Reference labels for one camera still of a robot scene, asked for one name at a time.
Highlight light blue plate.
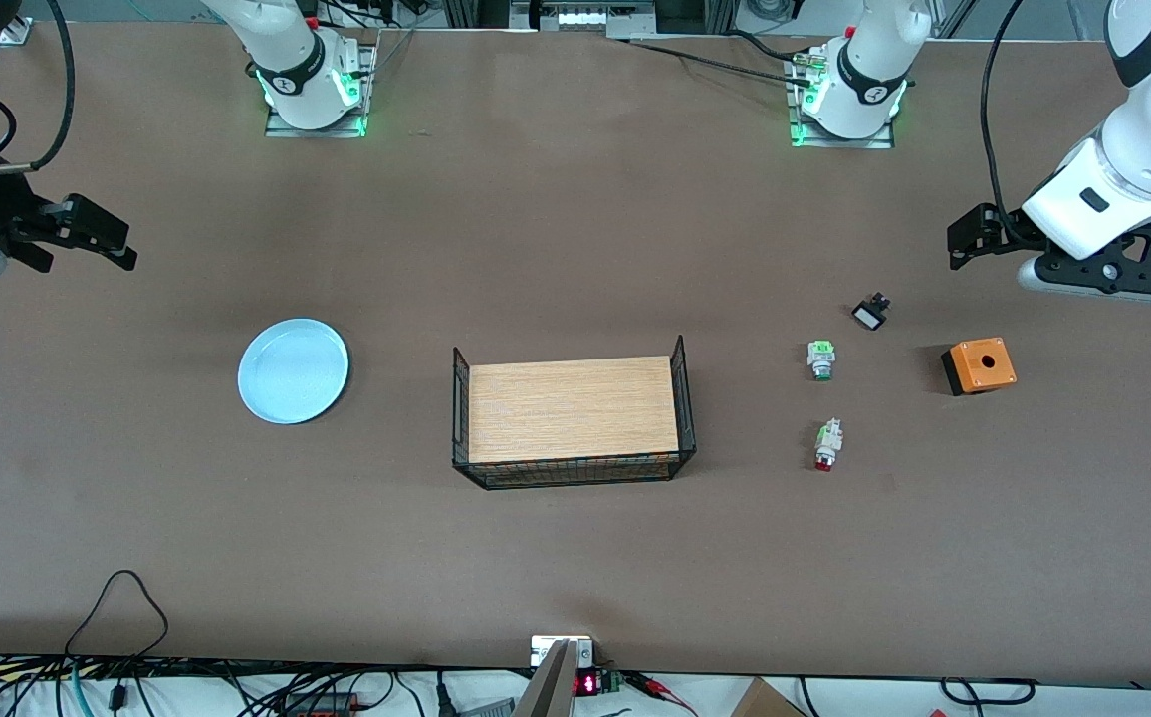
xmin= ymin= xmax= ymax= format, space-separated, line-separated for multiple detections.
xmin=237 ymin=318 xmax=350 ymax=426

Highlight red push button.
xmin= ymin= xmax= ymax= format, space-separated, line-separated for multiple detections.
xmin=813 ymin=417 xmax=845 ymax=473

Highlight wooden board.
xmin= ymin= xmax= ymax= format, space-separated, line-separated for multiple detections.
xmin=468 ymin=356 xmax=681 ymax=465

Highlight brown cardboard box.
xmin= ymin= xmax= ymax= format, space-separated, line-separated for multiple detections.
xmin=728 ymin=677 xmax=807 ymax=717

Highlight black box with red connectors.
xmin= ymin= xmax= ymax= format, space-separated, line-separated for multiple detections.
xmin=272 ymin=690 xmax=362 ymax=717

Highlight grey aluminium bar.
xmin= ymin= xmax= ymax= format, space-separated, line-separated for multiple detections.
xmin=514 ymin=640 xmax=578 ymax=717

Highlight orange button enclosure box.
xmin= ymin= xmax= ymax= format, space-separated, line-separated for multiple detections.
xmin=940 ymin=337 xmax=1018 ymax=397

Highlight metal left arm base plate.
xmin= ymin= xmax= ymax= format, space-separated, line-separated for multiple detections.
xmin=785 ymin=48 xmax=897 ymax=150

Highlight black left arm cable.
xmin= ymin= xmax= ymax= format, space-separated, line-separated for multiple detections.
xmin=980 ymin=0 xmax=1046 ymax=246

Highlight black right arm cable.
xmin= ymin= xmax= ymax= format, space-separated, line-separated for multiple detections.
xmin=0 ymin=0 xmax=76 ymax=176

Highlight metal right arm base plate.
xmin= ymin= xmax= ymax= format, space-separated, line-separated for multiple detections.
xmin=265 ymin=40 xmax=378 ymax=138

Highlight black looped cable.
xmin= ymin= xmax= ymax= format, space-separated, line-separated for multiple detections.
xmin=63 ymin=570 xmax=170 ymax=663

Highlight black cable to arm base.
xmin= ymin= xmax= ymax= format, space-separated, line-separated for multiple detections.
xmin=607 ymin=30 xmax=815 ymax=87

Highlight black coiled cable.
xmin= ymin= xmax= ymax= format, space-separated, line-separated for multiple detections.
xmin=939 ymin=677 xmax=1039 ymax=708

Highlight black wire basket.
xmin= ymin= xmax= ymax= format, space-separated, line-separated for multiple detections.
xmin=451 ymin=335 xmax=698 ymax=491

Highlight grey aluminium frame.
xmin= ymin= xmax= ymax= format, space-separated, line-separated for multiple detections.
xmin=441 ymin=0 xmax=741 ymax=41

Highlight red wires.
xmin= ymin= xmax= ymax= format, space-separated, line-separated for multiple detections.
xmin=625 ymin=672 xmax=701 ymax=717

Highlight silver metal bracket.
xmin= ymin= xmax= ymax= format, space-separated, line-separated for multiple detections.
xmin=531 ymin=635 xmax=594 ymax=670

